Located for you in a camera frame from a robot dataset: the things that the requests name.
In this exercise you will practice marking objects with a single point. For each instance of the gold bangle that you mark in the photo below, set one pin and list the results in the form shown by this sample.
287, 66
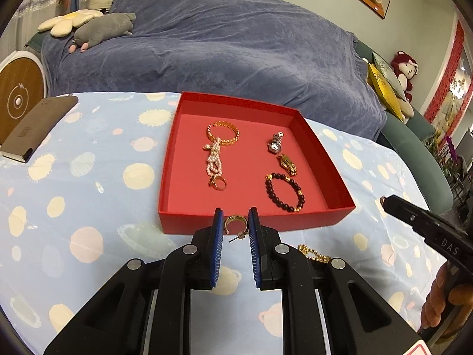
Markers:
234, 138

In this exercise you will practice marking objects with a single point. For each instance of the gold hoop earring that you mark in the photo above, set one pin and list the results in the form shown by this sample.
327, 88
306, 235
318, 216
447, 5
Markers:
232, 218

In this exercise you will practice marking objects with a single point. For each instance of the cream flower pillow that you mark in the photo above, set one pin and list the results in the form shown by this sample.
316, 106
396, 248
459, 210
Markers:
66, 22

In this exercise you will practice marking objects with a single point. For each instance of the grey cushion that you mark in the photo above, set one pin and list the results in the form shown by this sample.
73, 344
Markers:
388, 72

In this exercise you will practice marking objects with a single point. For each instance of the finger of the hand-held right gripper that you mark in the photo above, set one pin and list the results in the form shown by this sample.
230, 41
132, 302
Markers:
402, 209

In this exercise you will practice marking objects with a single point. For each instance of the white round wooden-top device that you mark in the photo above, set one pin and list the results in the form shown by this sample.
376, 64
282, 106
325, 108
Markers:
22, 81

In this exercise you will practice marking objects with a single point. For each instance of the red monkey plush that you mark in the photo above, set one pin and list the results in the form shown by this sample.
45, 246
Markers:
404, 68

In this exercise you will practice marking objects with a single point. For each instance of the green sofa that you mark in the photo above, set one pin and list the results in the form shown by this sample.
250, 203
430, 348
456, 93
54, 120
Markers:
417, 137

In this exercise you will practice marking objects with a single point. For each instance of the blue-grey sofa blanket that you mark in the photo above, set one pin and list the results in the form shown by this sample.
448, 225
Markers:
221, 44

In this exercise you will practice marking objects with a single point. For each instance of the potted orchid plant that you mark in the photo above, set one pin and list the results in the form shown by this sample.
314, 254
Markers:
449, 148

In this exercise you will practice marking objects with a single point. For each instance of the grey plush toy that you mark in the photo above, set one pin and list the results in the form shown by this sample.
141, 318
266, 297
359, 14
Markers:
103, 27

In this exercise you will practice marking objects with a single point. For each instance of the cream plush toy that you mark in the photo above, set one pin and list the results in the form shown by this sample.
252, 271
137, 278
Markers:
405, 111

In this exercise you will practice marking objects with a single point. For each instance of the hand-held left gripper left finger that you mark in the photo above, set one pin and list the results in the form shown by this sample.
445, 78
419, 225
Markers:
217, 251

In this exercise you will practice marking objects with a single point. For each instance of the yellow cushion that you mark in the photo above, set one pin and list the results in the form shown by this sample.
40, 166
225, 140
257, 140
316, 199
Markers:
380, 85

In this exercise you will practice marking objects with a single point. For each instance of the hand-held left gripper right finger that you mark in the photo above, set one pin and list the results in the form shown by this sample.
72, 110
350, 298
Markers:
255, 251

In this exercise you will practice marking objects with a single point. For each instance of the brown notebook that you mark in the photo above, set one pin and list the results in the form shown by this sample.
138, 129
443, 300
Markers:
37, 125

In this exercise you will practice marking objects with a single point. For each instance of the red cardboard box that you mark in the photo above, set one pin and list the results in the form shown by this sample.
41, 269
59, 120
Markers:
184, 225

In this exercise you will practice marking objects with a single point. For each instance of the red paper wall decoration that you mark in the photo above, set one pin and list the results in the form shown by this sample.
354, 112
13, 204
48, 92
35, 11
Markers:
449, 66

